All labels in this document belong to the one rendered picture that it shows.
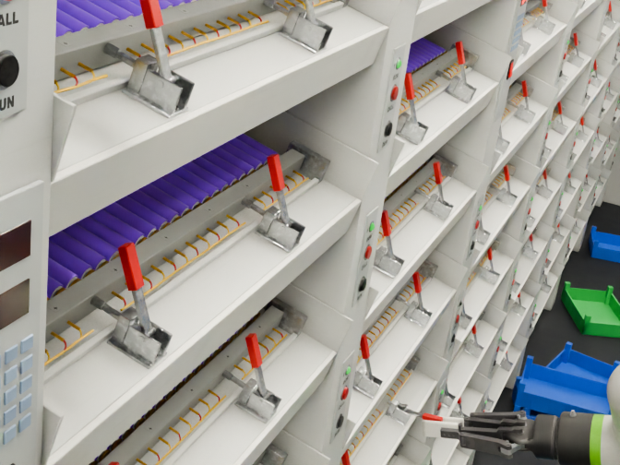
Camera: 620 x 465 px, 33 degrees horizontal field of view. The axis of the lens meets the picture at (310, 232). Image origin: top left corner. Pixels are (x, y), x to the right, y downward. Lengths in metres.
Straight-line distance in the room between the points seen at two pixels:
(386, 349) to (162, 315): 0.87
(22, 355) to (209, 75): 0.30
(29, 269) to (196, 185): 0.46
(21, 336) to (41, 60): 0.16
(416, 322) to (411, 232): 0.22
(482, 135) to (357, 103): 0.73
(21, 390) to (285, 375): 0.60
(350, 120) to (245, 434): 0.36
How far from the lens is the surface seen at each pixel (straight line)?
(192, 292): 0.91
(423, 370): 2.07
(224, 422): 1.11
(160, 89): 0.73
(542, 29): 2.34
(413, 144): 1.41
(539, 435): 1.83
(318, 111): 1.19
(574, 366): 3.89
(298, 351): 1.25
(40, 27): 0.57
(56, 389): 0.77
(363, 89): 1.16
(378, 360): 1.67
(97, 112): 0.71
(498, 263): 2.63
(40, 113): 0.58
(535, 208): 3.06
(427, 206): 1.73
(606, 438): 1.80
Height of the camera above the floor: 1.78
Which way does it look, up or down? 23 degrees down
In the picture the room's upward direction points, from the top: 8 degrees clockwise
